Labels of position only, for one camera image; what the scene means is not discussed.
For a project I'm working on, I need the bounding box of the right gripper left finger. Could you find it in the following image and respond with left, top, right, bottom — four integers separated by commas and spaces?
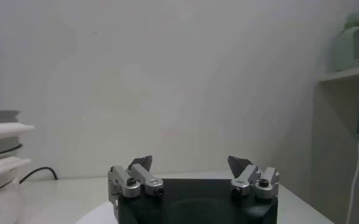
107, 155, 165, 203

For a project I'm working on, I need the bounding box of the green box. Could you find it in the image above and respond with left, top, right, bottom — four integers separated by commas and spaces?
333, 11, 359, 72

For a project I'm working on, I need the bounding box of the white round plate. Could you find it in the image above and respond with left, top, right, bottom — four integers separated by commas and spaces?
74, 200, 121, 224

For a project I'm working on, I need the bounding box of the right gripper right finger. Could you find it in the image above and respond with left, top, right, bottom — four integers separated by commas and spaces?
227, 155, 280, 200

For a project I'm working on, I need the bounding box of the black cooker power cable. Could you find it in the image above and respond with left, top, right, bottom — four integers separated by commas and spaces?
19, 166, 59, 184

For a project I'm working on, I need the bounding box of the beige shelf cabinet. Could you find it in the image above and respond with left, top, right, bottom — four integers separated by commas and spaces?
315, 26, 359, 224

